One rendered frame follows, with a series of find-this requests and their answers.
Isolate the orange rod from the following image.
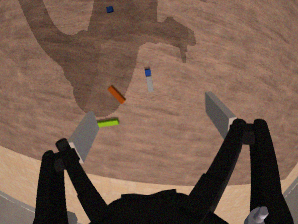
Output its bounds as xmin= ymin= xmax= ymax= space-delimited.
xmin=107 ymin=85 xmax=126 ymax=104

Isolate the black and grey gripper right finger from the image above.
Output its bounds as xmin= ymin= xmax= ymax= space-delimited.
xmin=165 ymin=91 xmax=294 ymax=224

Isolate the lime green rod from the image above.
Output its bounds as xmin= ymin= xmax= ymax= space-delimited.
xmin=97 ymin=118 xmax=119 ymax=127

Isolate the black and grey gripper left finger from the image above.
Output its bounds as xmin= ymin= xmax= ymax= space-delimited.
xmin=33 ymin=111 xmax=122 ymax=224

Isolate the grey rod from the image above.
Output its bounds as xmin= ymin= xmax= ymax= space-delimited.
xmin=146 ymin=75 xmax=154 ymax=93

